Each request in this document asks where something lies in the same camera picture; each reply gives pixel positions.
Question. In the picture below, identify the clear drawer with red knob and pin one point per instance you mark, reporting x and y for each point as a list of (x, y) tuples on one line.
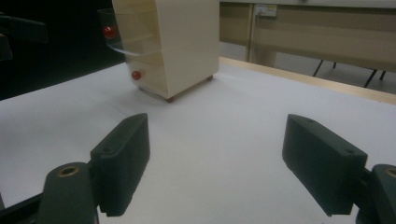
[(137, 37), (146, 76)]

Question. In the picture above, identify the white wall socket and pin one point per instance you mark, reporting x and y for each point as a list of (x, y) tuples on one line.
[(265, 10)]

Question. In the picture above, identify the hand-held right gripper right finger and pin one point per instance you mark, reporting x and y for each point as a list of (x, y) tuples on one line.
[(320, 168)]

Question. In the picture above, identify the black chair legs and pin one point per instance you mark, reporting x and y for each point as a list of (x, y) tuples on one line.
[(370, 77)]

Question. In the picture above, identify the cream mini drawer cabinet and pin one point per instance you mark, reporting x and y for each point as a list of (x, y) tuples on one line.
[(190, 40)]

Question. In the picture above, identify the beige wooden desk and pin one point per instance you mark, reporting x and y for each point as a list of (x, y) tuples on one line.
[(327, 37)]

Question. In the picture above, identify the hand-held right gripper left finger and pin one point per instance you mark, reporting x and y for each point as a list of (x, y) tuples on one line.
[(123, 161)]

